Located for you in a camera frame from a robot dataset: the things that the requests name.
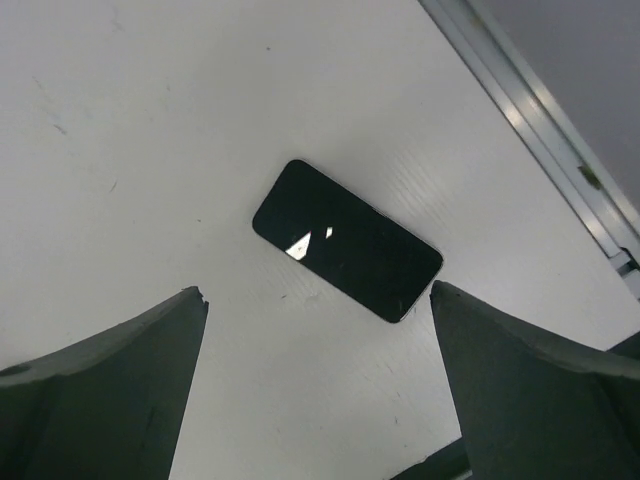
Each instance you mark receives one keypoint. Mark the light blue smartphone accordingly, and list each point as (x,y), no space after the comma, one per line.
(345,241)

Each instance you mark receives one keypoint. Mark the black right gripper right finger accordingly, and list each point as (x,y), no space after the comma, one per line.
(532,404)

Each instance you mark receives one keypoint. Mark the aluminium right table rail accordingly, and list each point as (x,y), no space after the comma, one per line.
(527,104)

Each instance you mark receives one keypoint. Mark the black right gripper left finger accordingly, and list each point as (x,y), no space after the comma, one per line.
(108,407)

